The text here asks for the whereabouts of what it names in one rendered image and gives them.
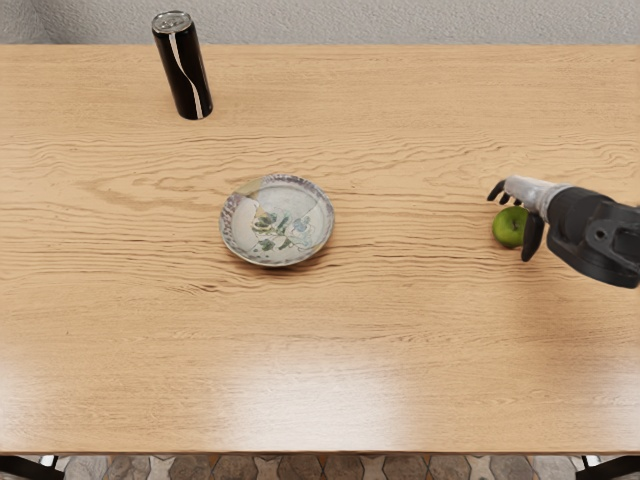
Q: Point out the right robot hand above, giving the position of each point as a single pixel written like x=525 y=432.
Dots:
x=530 y=192

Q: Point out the patterned ceramic plate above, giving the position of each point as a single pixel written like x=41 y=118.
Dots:
x=276 y=220

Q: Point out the green apple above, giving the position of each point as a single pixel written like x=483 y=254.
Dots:
x=507 y=226

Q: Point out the black drink can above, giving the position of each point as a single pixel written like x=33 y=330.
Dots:
x=182 y=67

